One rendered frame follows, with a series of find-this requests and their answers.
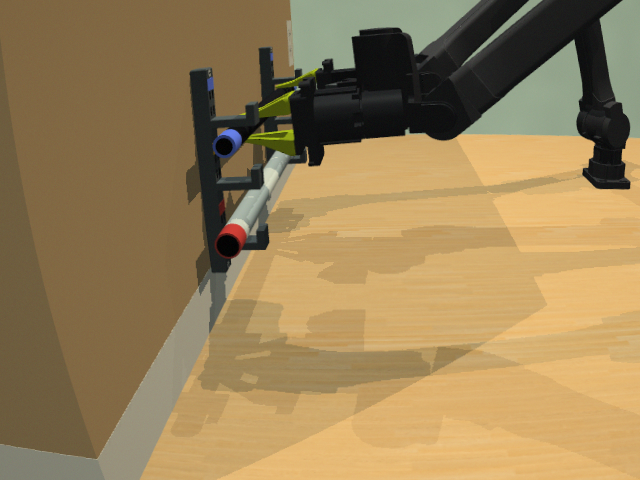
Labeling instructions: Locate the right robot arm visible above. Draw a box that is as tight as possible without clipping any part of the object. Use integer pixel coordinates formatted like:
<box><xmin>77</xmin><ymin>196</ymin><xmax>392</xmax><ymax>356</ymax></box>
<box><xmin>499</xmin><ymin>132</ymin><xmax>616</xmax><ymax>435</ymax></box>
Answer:
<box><xmin>325</xmin><ymin>0</ymin><xmax>631</xmax><ymax>189</ymax></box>

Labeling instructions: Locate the black metal bar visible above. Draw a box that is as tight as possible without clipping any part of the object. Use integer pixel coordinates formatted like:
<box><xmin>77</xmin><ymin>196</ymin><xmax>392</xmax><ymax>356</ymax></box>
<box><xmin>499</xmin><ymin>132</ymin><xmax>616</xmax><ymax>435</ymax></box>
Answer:
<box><xmin>213</xmin><ymin>86</ymin><xmax>297</xmax><ymax>158</ymax></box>

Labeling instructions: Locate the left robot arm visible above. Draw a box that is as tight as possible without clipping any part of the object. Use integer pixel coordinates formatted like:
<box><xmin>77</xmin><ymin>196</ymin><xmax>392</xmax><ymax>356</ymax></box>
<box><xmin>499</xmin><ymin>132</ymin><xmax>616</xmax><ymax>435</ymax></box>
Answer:
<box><xmin>352</xmin><ymin>0</ymin><xmax>622</xmax><ymax>141</ymax></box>

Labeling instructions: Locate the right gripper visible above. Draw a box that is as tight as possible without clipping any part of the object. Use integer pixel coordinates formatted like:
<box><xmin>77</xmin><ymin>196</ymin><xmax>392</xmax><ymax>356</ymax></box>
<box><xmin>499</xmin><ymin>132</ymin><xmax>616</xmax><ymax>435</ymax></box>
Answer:
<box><xmin>275</xmin><ymin>59</ymin><xmax>334</xmax><ymax>90</ymax></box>

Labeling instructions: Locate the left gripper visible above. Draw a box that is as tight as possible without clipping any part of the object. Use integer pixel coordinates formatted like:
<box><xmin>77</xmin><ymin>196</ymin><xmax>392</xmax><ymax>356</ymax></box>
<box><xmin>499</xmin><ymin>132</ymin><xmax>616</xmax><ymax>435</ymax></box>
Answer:
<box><xmin>244</xmin><ymin>76</ymin><xmax>366</xmax><ymax>167</ymax></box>

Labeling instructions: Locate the white tube with red ends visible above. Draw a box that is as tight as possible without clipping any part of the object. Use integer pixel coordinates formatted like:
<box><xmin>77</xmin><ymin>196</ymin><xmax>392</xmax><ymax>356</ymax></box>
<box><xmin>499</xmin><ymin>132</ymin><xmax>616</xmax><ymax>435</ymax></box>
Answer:
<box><xmin>215</xmin><ymin>151</ymin><xmax>292</xmax><ymax>259</ymax></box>

